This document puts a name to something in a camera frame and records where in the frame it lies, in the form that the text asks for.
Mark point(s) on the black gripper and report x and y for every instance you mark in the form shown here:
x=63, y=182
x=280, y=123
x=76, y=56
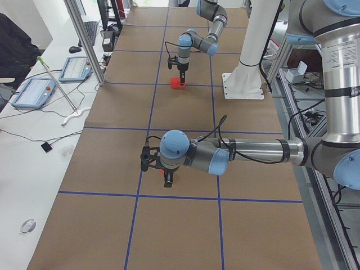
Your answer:
x=182, y=68
x=168, y=170

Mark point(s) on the black power adapter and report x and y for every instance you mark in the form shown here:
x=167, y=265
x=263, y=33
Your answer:
x=108, y=41

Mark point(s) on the black keyboard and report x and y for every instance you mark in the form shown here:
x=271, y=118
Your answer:
x=91, y=29

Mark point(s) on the far blue teach pendant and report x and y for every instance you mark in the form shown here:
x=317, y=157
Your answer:
x=75, y=69

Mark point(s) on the blue teach pendant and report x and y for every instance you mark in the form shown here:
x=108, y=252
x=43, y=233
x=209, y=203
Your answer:
x=35, y=93
x=75, y=69

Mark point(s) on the small white open box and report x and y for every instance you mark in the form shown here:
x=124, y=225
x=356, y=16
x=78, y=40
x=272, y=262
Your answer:
x=296, y=75

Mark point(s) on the black computer mouse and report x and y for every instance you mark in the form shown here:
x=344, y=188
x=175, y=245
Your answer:
x=74, y=49

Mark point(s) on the small black square pad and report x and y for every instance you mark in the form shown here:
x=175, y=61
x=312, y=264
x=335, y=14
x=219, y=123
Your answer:
x=46, y=147

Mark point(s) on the metal rod with green tip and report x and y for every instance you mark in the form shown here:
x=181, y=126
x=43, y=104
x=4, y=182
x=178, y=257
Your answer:
x=56, y=82

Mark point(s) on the near blue teach pendant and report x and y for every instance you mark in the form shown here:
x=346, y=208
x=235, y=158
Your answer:
x=35, y=93

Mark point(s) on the clear tape roll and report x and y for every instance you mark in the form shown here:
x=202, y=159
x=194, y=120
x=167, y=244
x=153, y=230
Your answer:
x=27, y=227

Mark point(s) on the person in black clothes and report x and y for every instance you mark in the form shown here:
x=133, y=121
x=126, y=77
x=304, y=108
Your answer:
x=18, y=54

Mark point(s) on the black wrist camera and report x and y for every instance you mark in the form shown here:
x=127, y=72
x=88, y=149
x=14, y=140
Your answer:
x=172, y=61
x=150, y=158

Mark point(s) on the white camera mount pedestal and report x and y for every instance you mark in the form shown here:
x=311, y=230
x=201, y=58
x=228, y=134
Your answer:
x=245, y=82

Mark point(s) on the aluminium frame post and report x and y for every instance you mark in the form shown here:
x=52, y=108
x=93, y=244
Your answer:
x=79, y=27

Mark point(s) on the aluminium side frame rail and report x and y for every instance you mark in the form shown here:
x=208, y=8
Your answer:
x=332, y=210

